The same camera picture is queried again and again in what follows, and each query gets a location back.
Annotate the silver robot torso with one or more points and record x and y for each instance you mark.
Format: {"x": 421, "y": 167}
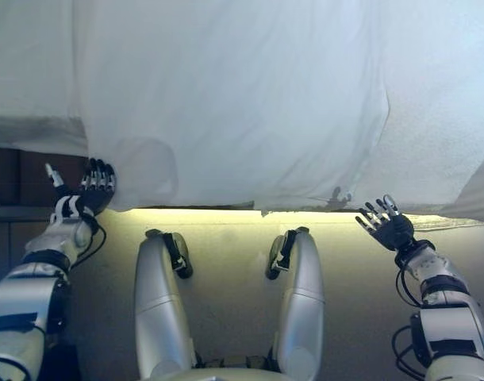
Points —
{"x": 230, "y": 371}

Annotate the grey textured floor rug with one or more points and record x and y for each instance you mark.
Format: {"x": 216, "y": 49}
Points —
{"x": 452, "y": 224}

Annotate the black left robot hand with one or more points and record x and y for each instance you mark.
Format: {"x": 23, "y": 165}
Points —
{"x": 93, "y": 198}

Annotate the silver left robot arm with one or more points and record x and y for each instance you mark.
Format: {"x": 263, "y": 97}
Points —
{"x": 24, "y": 301}

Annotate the white duvet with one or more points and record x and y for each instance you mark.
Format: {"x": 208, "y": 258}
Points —
{"x": 234, "y": 99}

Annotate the beige bedspread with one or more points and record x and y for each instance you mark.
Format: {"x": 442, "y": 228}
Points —
{"x": 482, "y": 186}

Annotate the brown upholstered bed frame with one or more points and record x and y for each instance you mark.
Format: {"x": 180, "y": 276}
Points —
{"x": 28, "y": 174}

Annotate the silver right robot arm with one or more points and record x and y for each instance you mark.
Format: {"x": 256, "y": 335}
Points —
{"x": 452, "y": 321}

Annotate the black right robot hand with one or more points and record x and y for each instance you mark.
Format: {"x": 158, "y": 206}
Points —
{"x": 392, "y": 230}

